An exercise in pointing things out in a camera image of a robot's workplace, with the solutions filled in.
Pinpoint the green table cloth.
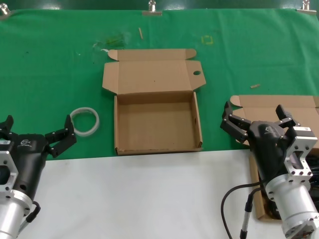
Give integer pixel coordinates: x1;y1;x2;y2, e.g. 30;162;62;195
0;9;319;161

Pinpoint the translucent white tape roll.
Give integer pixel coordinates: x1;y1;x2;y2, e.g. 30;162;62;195
69;106;101;137

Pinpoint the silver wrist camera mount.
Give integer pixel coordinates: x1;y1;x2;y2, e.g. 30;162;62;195
284;126;319;185
0;149;20;194

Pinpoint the cable with silver plug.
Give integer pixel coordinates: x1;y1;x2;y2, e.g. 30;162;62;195
239;186;265;239

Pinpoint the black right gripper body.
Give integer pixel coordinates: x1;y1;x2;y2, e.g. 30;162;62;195
248;120;294;184

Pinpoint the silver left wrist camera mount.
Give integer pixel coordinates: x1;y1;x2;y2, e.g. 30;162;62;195
0;149;20;194

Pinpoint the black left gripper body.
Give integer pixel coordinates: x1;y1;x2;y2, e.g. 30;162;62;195
8;133;49;200

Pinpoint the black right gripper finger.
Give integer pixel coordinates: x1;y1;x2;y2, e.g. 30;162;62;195
220;101;252;145
275;104;301;129

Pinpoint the clear plastic wrapper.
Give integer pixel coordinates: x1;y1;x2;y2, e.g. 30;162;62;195
92;31;133;53

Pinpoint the empty open cardboard box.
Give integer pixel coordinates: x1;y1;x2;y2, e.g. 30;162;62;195
101;48;206;156

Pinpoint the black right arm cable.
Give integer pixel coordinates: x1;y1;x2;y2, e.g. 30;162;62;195
221;181;269;239

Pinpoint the pile of black cables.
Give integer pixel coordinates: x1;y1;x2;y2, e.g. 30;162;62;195
258;153;319;220

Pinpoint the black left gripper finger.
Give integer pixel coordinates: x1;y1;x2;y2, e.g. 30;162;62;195
44;114;77;159
0;115;15;140

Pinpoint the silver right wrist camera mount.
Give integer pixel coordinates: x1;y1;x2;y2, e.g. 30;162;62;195
284;126;319;185

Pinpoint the metal cloth clip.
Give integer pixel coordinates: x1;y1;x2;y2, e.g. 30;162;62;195
296;0;317;14
0;4;12;20
142;0;163;17

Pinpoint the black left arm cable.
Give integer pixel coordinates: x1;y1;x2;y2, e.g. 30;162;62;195
18;200;41;237

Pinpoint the cardboard box holding cables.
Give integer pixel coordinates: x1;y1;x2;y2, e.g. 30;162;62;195
229;94;319;221

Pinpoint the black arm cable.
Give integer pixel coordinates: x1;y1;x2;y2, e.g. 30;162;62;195
221;181;269;239
18;200;41;237

